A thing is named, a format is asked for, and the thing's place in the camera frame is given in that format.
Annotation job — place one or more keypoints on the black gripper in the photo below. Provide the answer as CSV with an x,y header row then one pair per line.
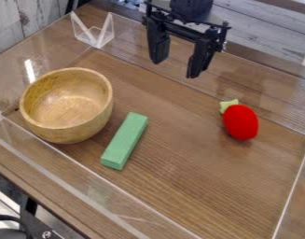
x,y
190,20

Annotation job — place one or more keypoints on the brown wooden bowl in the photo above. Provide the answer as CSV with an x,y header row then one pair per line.
x,y
67,105

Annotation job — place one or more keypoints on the green rectangular block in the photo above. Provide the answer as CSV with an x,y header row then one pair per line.
x,y
125,141

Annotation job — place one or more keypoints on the red plush strawberry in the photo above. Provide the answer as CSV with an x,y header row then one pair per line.
x,y
239,120

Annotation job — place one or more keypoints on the clear acrylic corner bracket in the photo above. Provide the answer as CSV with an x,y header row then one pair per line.
x,y
95,36

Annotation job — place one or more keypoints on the clear acrylic tray wall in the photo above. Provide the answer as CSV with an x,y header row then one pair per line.
x,y
99,209

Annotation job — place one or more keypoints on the black metal table frame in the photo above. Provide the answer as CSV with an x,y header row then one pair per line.
x,y
38,229

